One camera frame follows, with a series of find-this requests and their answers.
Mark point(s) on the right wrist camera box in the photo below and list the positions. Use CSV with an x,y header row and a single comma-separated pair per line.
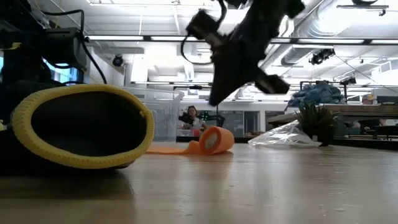
x,y
203,26

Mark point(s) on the black round wall camera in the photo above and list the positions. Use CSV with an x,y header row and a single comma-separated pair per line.
x,y
117,61

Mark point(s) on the person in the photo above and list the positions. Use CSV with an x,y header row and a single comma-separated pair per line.
x,y
192,119
368,99

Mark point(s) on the black ceiling spotlight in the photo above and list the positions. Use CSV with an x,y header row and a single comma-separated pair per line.
x,y
321,56

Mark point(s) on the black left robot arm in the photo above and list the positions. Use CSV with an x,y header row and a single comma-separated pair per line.
x,y
18,68

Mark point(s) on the black aluminium frame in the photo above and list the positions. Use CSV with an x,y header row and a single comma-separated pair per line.
x,y
367,41

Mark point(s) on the clear plastic bag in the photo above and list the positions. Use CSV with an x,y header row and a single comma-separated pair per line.
x,y
280,137

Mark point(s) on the blue cloth pile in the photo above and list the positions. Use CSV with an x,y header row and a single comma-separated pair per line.
x,y
317,93

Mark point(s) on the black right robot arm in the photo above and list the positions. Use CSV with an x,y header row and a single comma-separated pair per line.
x,y
296,7

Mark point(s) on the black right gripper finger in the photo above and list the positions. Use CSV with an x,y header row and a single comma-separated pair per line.
x,y
220,91
273,84

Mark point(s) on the grey printed glove yellow cuff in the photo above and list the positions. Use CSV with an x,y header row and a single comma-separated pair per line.
x,y
81,127

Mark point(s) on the wooden background table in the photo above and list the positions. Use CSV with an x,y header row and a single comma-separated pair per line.
x,y
357,110

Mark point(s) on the clear plastic bin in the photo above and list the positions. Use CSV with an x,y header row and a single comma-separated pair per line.
x,y
164,115

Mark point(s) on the yellow label tag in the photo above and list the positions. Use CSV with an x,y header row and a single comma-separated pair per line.
x,y
13,46

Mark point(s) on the small green potted plant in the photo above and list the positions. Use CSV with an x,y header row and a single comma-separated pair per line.
x,y
317,121

